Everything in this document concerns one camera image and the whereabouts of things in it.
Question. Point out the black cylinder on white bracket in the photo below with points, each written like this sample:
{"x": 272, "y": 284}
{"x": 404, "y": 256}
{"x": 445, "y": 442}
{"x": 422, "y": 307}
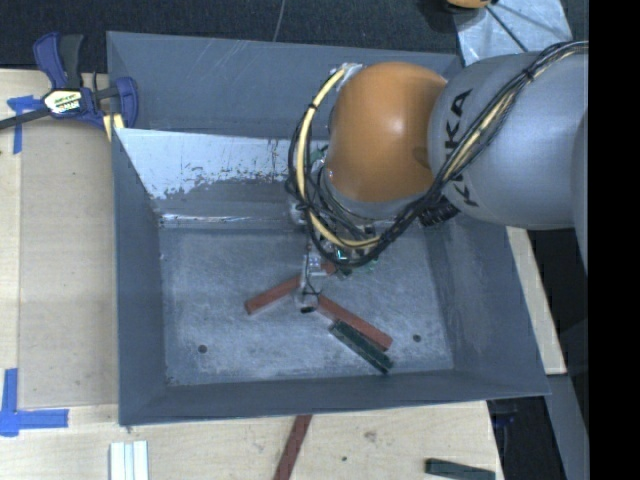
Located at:
{"x": 438, "y": 213}

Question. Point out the red-brown flat block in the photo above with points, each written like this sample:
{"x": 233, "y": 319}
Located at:
{"x": 294, "y": 445}
{"x": 270, "y": 297}
{"x": 357, "y": 324}

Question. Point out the dark green flat block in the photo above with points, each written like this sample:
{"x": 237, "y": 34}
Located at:
{"x": 362, "y": 347}
{"x": 457, "y": 469}

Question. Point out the pale wood flat board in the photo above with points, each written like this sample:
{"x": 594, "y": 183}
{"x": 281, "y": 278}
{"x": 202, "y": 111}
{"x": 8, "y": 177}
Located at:
{"x": 65, "y": 268}

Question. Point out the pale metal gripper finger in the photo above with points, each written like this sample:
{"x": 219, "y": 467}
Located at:
{"x": 305, "y": 302}
{"x": 312, "y": 264}

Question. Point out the grey metal bin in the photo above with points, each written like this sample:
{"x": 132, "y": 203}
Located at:
{"x": 225, "y": 288}

